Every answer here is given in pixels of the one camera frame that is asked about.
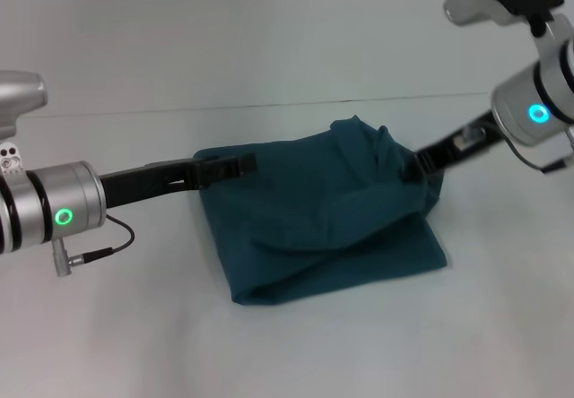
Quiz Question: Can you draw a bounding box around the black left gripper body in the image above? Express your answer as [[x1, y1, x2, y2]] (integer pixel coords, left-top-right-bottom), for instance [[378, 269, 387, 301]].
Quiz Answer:
[[97, 157, 201, 213]]

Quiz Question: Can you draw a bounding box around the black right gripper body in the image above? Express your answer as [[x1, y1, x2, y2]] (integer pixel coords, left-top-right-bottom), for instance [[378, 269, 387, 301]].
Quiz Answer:
[[429, 108, 506, 170]]

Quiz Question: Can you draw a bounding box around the teal shirt with FREE print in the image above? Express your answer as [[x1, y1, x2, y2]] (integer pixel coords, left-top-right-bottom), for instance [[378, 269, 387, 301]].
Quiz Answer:
[[191, 114, 449, 307]]

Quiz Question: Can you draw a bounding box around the left arm cable connector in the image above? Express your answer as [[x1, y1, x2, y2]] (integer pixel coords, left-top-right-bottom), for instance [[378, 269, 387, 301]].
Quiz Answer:
[[52, 213, 136, 278]]

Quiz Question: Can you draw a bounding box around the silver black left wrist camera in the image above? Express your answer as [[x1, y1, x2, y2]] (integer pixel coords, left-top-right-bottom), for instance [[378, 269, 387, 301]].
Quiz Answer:
[[0, 70, 49, 175]]

